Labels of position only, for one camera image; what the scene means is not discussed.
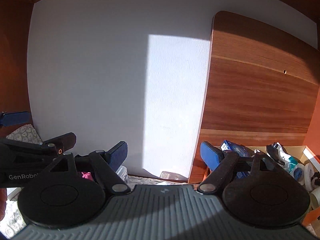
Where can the white pill bag teal label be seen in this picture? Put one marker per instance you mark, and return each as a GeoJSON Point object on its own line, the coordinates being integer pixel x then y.
{"type": "Point", "coordinates": [289, 161]}

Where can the orange cardboard storage box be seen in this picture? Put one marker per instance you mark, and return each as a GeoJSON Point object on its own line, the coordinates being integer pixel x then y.
{"type": "Point", "coordinates": [283, 182]}

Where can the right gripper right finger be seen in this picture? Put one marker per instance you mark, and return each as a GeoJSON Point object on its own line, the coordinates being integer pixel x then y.
{"type": "Point", "coordinates": [221, 165]}

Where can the clear plastic blister pack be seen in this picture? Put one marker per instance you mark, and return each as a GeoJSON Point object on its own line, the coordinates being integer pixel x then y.
{"type": "Point", "coordinates": [172, 176]}

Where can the pink drawstring pouch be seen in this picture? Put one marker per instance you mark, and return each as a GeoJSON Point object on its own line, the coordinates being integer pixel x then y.
{"type": "Point", "coordinates": [87, 175]}

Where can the white tape roll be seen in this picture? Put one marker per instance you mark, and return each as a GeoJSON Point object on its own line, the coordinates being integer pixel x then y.
{"type": "Point", "coordinates": [298, 172]}
{"type": "Point", "coordinates": [311, 178]}

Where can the leaf pattern cloth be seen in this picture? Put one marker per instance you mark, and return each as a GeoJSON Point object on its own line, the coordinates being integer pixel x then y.
{"type": "Point", "coordinates": [26, 133]}

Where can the clear plastic container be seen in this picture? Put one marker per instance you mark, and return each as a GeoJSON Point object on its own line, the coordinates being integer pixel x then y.
{"type": "Point", "coordinates": [122, 173]}

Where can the black earpiece device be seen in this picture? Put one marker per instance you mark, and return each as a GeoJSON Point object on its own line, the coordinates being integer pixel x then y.
{"type": "Point", "coordinates": [273, 153]}

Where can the wooden shelf cabinet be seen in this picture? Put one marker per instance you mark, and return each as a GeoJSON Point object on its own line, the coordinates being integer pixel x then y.
{"type": "Point", "coordinates": [262, 84]}

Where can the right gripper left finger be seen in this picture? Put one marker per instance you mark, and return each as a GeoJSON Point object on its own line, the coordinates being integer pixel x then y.
{"type": "Point", "coordinates": [105, 165]}

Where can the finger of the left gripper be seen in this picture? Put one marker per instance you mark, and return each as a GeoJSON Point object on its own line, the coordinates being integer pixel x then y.
{"type": "Point", "coordinates": [62, 143]}
{"type": "Point", "coordinates": [14, 118]}

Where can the blue patterned box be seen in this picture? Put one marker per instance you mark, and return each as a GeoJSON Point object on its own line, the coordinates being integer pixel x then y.
{"type": "Point", "coordinates": [240, 150]}

